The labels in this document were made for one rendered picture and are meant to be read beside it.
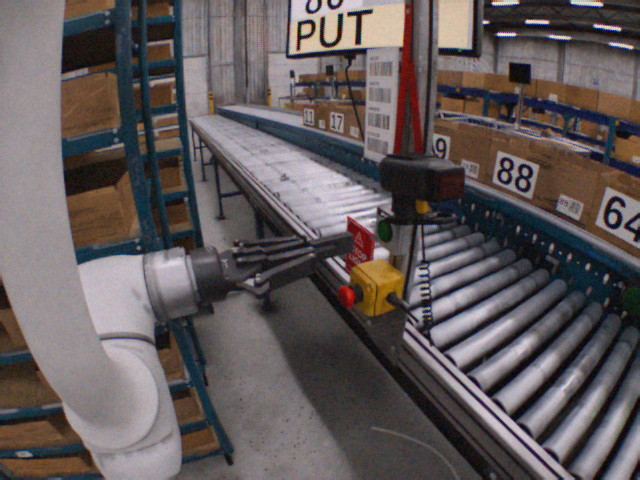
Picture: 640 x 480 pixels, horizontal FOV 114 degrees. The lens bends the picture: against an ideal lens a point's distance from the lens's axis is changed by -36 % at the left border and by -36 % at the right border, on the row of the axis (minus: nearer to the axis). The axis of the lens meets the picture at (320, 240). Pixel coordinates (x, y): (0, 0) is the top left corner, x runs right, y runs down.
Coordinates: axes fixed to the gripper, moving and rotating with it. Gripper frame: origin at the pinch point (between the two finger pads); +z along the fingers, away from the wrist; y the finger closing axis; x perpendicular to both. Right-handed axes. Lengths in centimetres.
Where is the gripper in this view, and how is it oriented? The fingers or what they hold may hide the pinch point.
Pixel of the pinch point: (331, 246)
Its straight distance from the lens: 47.7
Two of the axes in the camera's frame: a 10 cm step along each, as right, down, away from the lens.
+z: 9.0, -2.0, 3.9
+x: 0.0, 8.9, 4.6
